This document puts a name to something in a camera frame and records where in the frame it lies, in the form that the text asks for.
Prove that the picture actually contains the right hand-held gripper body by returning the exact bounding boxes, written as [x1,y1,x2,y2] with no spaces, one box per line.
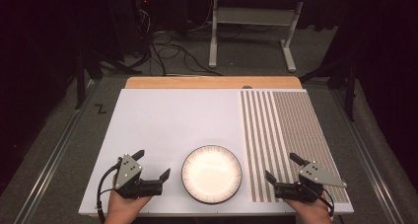
[274,160,348,204]

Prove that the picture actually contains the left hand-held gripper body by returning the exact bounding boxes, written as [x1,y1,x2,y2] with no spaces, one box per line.
[113,153,164,199]

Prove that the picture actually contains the white plate with dark rim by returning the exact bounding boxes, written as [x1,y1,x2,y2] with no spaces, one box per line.
[180,144,244,205]

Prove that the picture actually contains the person's right hand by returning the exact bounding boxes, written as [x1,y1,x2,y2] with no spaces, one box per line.
[284,197,333,224]

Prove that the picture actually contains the person's left hand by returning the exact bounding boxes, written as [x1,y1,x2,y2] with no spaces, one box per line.
[104,178,152,224]

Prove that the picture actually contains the white board with striped pattern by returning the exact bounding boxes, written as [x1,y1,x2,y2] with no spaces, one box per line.
[78,88,355,217]

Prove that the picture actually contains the dark metal stand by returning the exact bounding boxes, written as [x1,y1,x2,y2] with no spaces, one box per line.
[299,52,360,122]
[73,49,143,111]

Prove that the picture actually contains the wooden table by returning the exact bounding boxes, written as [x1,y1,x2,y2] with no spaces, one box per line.
[124,75,304,90]

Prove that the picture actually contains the black device with red light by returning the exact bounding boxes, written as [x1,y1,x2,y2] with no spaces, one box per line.
[131,0,189,37]

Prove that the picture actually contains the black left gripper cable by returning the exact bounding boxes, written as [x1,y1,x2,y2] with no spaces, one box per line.
[96,157,123,224]

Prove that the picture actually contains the metal floor rail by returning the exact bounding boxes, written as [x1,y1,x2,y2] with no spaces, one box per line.
[13,80,101,224]
[329,89,408,224]

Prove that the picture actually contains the black floor cables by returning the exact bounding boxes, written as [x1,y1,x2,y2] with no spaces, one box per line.
[149,30,225,77]

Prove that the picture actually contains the white metal desk frame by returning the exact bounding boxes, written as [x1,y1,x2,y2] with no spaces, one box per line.
[208,0,305,74]

